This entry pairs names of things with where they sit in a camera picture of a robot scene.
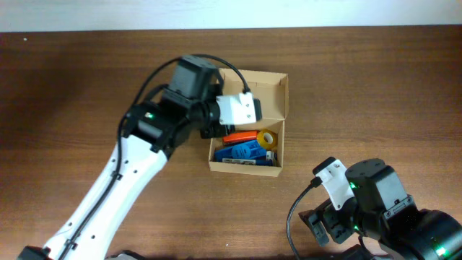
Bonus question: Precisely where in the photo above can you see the black right camera cable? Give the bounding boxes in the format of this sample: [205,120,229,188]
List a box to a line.
[285,175,323,260]

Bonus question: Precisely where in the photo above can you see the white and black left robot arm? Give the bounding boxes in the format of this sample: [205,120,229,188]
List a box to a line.
[18,54,261,259]

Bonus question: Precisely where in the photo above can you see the brown cardboard box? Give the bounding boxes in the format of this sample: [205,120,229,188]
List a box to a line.
[209,70,289,177]

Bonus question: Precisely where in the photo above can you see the orange stapler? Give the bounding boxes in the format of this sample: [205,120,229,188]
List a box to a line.
[222,131,258,145]

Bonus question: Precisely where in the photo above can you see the small white blue box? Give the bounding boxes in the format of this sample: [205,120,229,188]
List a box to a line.
[266,151,277,161]

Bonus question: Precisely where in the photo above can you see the blue plastic case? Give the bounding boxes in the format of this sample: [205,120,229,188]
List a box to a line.
[214,140,266,161]

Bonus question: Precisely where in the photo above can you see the yellow tape roll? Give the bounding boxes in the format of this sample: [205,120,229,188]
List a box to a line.
[256,129,278,150]

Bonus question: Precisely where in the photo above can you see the blue whiteboard marker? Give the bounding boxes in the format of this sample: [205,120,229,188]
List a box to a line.
[222,158,274,166]

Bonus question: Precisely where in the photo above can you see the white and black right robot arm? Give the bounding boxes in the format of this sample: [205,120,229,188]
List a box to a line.
[299,157,461,259]

